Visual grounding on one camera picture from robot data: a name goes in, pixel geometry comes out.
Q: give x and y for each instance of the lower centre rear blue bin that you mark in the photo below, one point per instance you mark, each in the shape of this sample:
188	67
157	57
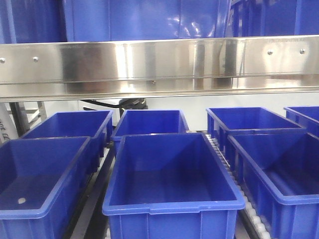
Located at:
134	122

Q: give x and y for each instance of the blue bin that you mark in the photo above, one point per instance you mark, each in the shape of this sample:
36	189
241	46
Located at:
32	21
280	175
273	18
95	124
134	122
120	20
170	186
223	122
41	181
307	116

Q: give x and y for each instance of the black device behind shelf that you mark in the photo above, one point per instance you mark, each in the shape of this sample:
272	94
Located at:
124	104

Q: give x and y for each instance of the lower right rear blue bin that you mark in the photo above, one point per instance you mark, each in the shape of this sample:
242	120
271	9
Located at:
223	122

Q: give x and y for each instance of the lower left rear blue bin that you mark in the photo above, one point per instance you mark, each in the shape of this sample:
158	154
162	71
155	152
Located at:
95	124

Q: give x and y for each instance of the lower centre front blue bin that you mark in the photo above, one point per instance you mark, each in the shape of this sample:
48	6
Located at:
170	186

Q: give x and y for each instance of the upper centre blue bin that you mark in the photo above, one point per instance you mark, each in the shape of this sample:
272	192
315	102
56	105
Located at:
120	20

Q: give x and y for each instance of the lower right front blue bin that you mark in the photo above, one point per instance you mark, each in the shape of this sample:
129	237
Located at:
280	175

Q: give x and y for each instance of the upper right blue bin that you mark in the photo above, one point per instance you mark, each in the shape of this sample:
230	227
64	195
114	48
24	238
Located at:
273	18

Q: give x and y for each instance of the lower left front blue bin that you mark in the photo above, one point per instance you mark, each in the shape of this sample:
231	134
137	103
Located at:
41	181

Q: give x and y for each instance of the roller conveyor track right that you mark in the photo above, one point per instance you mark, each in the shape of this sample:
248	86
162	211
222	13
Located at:
248	224

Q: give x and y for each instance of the far right blue bin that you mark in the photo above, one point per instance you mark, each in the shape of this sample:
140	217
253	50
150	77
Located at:
307	116

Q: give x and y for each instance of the upper left blue bin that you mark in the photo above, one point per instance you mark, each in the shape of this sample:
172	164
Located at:
32	21

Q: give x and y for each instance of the metal frame leg left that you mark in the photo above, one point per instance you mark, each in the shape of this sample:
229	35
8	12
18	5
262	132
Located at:
24	119

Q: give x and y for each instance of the stainless steel shelf rail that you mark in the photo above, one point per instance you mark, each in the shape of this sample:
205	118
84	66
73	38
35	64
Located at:
158	68

